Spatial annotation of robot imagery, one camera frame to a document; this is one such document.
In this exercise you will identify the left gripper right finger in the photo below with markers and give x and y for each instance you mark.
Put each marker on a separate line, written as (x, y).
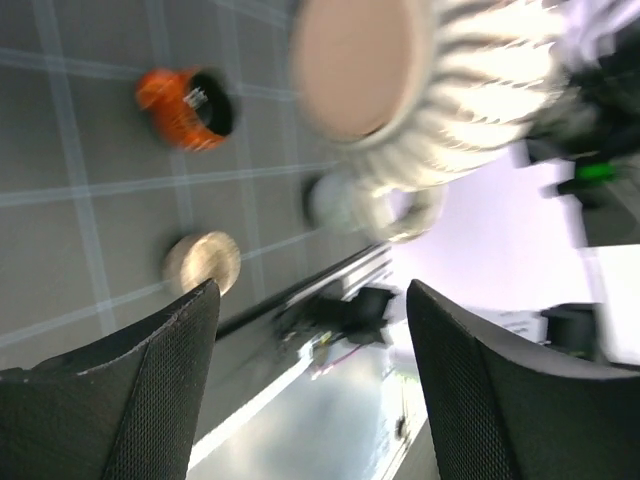
(502, 407)

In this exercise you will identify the small tan ceramic cup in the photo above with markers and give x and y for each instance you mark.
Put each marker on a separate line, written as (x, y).
(197, 258)

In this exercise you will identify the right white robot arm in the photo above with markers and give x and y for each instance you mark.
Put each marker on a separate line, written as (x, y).
(594, 126)

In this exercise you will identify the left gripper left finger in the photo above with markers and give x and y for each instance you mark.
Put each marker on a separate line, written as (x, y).
(123, 407)

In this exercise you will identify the grey speckled round mug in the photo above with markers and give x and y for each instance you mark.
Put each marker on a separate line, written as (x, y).
(328, 203)

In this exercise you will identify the beige ribbed ceramic mug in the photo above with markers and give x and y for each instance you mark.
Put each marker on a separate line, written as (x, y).
(409, 96)

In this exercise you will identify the orange black ceramic mug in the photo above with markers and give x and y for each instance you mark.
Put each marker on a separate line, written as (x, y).
(192, 109)

